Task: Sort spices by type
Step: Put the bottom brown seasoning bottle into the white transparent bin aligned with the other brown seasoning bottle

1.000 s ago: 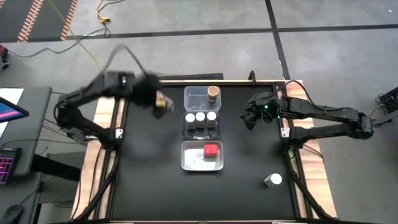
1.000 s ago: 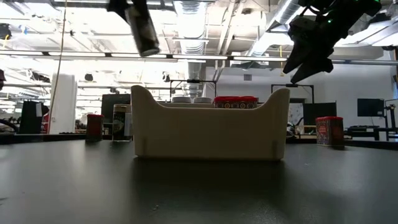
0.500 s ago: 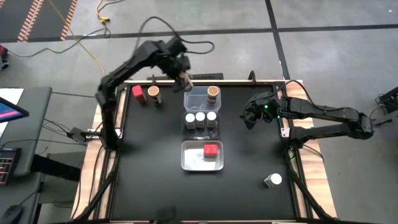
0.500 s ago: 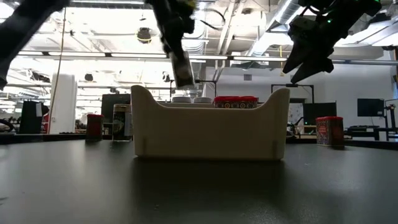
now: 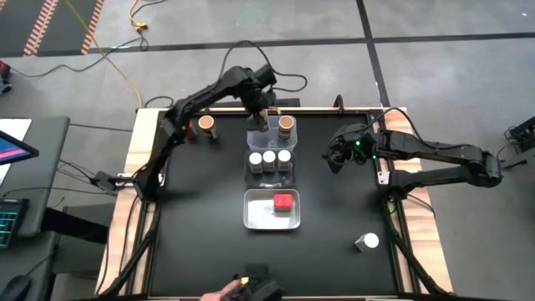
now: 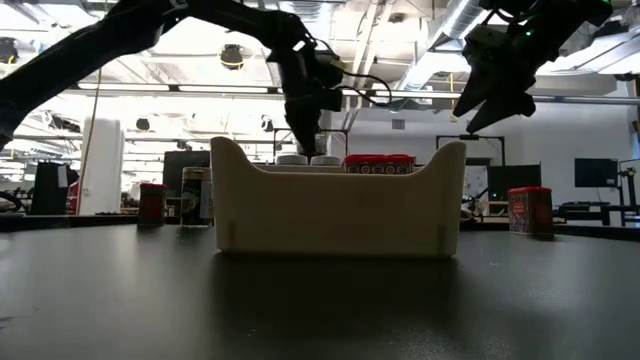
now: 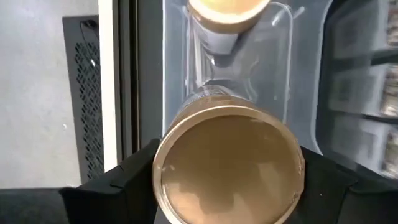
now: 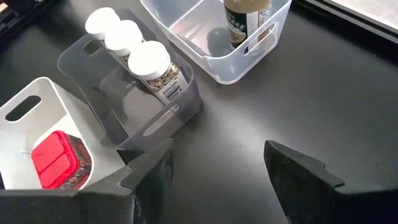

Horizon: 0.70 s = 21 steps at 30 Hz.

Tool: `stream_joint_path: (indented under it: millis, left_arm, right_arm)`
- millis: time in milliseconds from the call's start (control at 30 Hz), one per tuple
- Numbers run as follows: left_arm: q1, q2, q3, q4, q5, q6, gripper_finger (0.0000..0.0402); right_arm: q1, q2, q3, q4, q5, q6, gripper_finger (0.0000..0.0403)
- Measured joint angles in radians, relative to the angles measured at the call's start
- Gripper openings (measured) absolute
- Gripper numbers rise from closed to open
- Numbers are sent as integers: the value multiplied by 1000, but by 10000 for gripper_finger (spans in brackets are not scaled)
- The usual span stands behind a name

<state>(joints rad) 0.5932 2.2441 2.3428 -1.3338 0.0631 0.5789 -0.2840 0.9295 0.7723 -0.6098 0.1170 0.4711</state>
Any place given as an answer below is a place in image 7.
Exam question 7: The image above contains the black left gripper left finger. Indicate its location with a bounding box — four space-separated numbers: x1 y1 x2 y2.
58 138 162 224

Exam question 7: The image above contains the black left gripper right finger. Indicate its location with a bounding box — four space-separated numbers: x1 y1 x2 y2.
294 146 398 224

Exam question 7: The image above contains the gold lid spice jar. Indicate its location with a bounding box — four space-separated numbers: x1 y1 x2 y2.
151 84 307 224
185 0 272 56

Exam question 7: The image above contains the black perforated panel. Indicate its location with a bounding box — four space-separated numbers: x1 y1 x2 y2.
62 14 106 185

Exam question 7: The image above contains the clear plastic bin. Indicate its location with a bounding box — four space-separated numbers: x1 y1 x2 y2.
160 0 332 156

